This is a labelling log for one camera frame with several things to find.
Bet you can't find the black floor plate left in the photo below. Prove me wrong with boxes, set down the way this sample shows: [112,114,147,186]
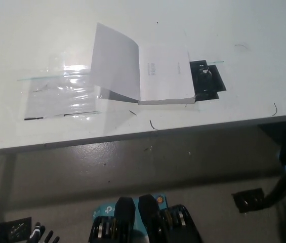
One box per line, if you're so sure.
[0,217,32,242]

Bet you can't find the black flat bracket part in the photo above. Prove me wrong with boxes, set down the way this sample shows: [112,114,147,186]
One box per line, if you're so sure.
[189,59,226,100]

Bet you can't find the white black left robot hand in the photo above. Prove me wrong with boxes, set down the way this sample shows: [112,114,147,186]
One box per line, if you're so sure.
[27,222,60,243]

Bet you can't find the white paperback manual book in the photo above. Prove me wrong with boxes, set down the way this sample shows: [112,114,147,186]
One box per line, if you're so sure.
[90,22,197,106]

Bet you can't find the black table foot plate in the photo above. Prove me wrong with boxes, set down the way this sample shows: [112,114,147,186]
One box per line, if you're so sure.
[231,188,267,215]

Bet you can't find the clear plastic sheet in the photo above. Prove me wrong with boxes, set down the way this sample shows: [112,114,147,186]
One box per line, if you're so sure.
[16,50,113,122]

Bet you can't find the teal TP-Link box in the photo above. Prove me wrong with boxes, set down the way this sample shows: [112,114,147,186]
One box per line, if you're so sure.
[91,195,169,243]

